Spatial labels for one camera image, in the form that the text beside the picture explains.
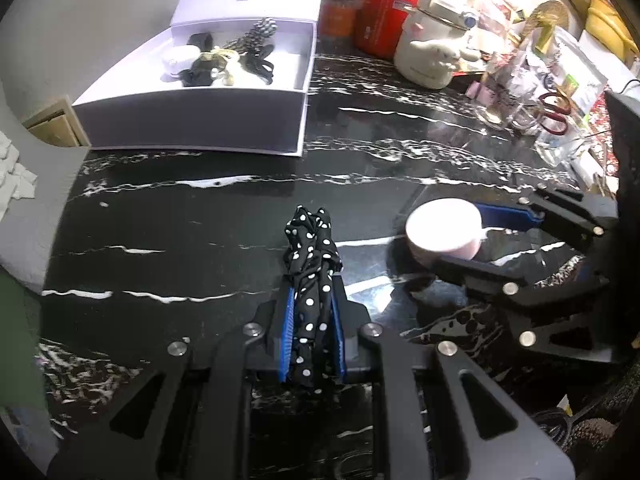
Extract small glass cup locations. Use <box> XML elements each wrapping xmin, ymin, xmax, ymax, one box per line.
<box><xmin>510</xmin><ymin>105</ymin><xmax>538</xmax><ymax>133</ymax></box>

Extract white round compact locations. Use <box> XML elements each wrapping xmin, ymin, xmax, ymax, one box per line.
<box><xmin>161</xmin><ymin>45</ymin><xmax>202</xmax><ymax>81</ymax></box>

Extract orange jar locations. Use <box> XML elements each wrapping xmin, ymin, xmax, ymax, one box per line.
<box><xmin>319</xmin><ymin>0</ymin><xmax>366</xmax><ymax>38</ymax></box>

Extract white cloth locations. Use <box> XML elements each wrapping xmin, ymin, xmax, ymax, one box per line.
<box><xmin>0</xmin><ymin>130</ymin><xmax>38</xmax><ymax>201</ymax></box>

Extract pink snack packet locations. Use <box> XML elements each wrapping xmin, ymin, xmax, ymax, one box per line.
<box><xmin>475</xmin><ymin>0</ymin><xmax>531</xmax><ymax>76</ymax></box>

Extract red printed box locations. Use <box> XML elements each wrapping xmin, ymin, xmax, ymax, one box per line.
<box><xmin>582</xmin><ymin>100</ymin><xmax>618</xmax><ymax>133</ymax></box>

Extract cream hair claw clip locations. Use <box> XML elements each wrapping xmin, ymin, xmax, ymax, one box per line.
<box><xmin>210</xmin><ymin>46</ymin><xmax>240</xmax><ymax>86</ymax></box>

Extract white hinged-lid gift box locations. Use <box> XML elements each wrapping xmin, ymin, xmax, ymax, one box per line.
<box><xmin>71</xmin><ymin>0</ymin><xmax>328</xmax><ymax>157</ymax></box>

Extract black polka-dot scrunchie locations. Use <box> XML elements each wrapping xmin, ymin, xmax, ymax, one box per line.
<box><xmin>282</xmin><ymin>205</ymin><xmax>346</xmax><ymax>395</ymax></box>

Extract grey upholstered chair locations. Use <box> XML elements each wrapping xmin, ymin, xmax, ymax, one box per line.
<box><xmin>0</xmin><ymin>95</ymin><xmax>96</xmax><ymax>296</ymax></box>

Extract pink round compact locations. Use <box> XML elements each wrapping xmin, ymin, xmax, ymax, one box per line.
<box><xmin>405</xmin><ymin>199</ymin><xmax>483</xmax><ymax>263</ymax></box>

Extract clear glass cup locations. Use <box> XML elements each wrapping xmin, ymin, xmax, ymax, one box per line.
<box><xmin>535</xmin><ymin>127</ymin><xmax>588</xmax><ymax>168</ymax></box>

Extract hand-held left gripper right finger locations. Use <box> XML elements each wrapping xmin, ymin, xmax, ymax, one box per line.
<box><xmin>330</xmin><ymin>284</ymin><xmax>577</xmax><ymax>480</ymax></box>

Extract red-handled scissors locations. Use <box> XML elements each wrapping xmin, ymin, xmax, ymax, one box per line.
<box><xmin>537</xmin><ymin>92</ymin><xmax>573</xmax><ymax>136</ymax></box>

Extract wooden cabinet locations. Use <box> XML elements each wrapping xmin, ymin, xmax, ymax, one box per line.
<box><xmin>22</xmin><ymin>96</ymin><xmax>91</xmax><ymax>148</ymax></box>

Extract black hair claw clip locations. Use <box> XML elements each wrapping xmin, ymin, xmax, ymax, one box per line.
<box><xmin>239</xmin><ymin>44</ymin><xmax>277</xmax><ymax>86</ymax></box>

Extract white pouch with green print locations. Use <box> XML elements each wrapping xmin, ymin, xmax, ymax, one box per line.
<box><xmin>550</xmin><ymin>27</ymin><xmax>608</xmax><ymax>101</ymax></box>

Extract glass cup with pink print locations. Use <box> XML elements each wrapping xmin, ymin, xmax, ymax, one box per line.
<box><xmin>475</xmin><ymin>67</ymin><xmax>533</xmax><ymax>131</ymax></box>

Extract yellow bag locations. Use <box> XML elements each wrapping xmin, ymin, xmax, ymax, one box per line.
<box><xmin>585</xmin><ymin>0</ymin><xmax>640</xmax><ymax>56</ymax></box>

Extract golden woven fan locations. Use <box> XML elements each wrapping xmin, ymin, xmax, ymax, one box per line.
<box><xmin>522</xmin><ymin>1</ymin><xmax>571</xmax><ymax>36</ymax></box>

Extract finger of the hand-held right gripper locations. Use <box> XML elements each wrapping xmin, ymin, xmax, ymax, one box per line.
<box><xmin>472</xmin><ymin>184</ymin><xmax>622</xmax><ymax>252</ymax></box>
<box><xmin>435</xmin><ymin>254</ymin><xmax>616</xmax><ymax>366</ymax></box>

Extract red canister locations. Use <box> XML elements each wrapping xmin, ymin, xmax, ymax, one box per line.
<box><xmin>354</xmin><ymin>0</ymin><xmax>421</xmax><ymax>58</ymax></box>

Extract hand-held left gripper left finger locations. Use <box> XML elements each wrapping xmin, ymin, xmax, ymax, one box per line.
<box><xmin>47</xmin><ymin>284</ymin><xmax>297</xmax><ymax>480</ymax></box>

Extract cream bottle with handle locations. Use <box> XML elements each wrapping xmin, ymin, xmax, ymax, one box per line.
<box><xmin>393</xmin><ymin>0</ymin><xmax>481</xmax><ymax>90</ymax></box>

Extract dark patterned clothing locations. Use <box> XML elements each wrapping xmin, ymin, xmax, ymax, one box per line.
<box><xmin>565</xmin><ymin>375</ymin><xmax>640</xmax><ymax>456</ymax></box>

